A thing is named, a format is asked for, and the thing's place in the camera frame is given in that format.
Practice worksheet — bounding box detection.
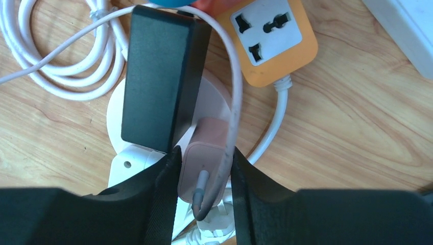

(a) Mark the black cube adapter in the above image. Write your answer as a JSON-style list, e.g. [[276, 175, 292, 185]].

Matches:
[[121, 6, 212, 153]]

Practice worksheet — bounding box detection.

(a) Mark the red cube socket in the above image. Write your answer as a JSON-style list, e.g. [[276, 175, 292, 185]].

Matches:
[[191, 0, 252, 17]]

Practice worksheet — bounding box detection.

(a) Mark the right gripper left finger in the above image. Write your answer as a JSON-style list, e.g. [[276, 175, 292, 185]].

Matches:
[[1, 146, 182, 244]]

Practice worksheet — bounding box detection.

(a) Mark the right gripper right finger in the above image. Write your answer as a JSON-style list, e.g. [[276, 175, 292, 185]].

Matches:
[[231, 150, 432, 244]]

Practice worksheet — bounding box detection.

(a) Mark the pink small adapter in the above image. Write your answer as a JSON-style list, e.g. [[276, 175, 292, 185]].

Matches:
[[178, 117, 228, 204]]

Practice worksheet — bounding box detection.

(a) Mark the blue cube socket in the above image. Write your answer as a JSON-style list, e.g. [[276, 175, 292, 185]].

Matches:
[[149, 0, 197, 8]]

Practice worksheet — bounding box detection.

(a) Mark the white long power strip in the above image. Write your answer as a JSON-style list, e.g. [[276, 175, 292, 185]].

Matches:
[[363, 0, 432, 79]]

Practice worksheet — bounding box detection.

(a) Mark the pink usb cable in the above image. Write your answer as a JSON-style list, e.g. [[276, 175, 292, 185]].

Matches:
[[0, 3, 244, 222]]

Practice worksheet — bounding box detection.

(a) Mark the orange power strip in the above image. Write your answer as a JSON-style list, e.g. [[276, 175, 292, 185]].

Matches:
[[216, 0, 318, 87]]

